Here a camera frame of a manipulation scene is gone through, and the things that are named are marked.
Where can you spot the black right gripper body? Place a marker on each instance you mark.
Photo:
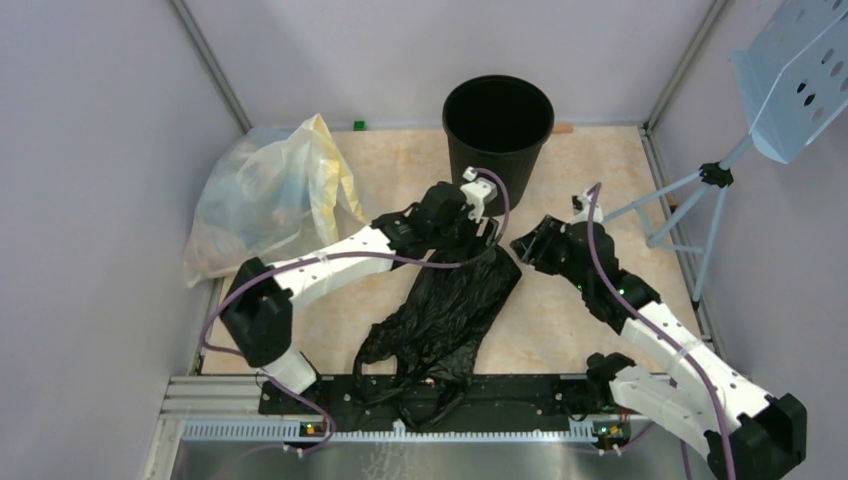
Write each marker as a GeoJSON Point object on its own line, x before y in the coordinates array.
{"type": "Point", "coordinates": [575, 275]}

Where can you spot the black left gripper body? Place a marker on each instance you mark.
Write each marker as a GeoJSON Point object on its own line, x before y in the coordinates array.
{"type": "Point", "coordinates": [460, 235]}

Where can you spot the black plastic trash bag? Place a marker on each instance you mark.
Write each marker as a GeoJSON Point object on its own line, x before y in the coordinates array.
{"type": "Point", "coordinates": [438, 331]}

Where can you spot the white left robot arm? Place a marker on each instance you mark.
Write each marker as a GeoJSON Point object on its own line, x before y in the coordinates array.
{"type": "Point", "coordinates": [259, 307]}

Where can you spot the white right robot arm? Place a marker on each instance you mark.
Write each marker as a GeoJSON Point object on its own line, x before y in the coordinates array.
{"type": "Point", "coordinates": [741, 430]}

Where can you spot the black plastic trash bin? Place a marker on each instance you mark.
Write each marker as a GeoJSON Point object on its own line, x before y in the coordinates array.
{"type": "Point", "coordinates": [499, 123]}

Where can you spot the light blue tripod stand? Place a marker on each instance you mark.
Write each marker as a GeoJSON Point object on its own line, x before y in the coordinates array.
{"type": "Point", "coordinates": [710, 176]}

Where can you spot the translucent yellow plastic bag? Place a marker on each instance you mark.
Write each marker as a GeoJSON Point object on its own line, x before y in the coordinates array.
{"type": "Point", "coordinates": [275, 194]}

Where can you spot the perforated light blue panel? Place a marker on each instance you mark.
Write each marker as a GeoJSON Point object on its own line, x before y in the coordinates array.
{"type": "Point", "coordinates": [792, 78]}

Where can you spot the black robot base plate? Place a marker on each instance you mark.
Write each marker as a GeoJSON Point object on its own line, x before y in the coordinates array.
{"type": "Point", "coordinates": [500, 403]}

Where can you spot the white slotted cable duct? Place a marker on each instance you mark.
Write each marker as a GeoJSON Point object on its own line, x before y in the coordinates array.
{"type": "Point", "coordinates": [292, 431]}

